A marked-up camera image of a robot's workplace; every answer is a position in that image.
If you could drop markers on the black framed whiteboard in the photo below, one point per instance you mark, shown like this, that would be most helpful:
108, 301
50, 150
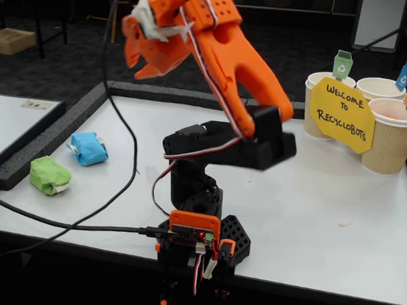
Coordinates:
7, 125

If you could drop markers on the orange paper ball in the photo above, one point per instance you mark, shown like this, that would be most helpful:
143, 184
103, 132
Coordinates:
391, 116

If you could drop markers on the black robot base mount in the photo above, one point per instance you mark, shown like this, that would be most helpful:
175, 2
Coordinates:
235, 236

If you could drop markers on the yellow handwritten welcome sign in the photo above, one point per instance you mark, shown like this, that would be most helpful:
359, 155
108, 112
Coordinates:
341, 118

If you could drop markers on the orange controller board housing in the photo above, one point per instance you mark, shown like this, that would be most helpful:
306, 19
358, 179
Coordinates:
193, 221

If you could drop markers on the blue recycling bin sign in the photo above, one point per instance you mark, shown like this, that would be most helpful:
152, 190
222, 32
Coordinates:
403, 78

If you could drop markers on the green recycling bin sign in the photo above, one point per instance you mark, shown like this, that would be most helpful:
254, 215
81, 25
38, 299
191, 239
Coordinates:
341, 66

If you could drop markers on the short dark grey foam strip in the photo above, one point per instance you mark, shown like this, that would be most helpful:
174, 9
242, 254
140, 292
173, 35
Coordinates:
296, 108

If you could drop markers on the green crumpled paper ball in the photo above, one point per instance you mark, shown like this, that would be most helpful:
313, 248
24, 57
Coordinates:
44, 172

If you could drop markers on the blue paper ball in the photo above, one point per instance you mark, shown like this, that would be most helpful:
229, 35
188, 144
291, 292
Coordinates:
87, 148

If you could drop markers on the brown cardboard box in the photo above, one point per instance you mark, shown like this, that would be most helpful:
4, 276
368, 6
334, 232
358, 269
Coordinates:
8, 41

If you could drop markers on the beige ripple paper cup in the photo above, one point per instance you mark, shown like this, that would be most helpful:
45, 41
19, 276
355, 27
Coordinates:
377, 88
312, 119
391, 149

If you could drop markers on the black metal table frame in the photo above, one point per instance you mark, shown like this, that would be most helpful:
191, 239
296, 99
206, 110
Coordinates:
39, 34

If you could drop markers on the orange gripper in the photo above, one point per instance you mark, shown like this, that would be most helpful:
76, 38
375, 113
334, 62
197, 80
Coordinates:
149, 61

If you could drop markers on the small paper label sticker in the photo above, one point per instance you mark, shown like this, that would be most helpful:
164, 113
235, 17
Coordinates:
36, 104

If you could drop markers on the standing white display board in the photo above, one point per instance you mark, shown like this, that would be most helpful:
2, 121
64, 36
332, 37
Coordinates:
377, 13

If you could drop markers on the black and orange robot arm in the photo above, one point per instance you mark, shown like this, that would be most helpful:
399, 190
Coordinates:
230, 151

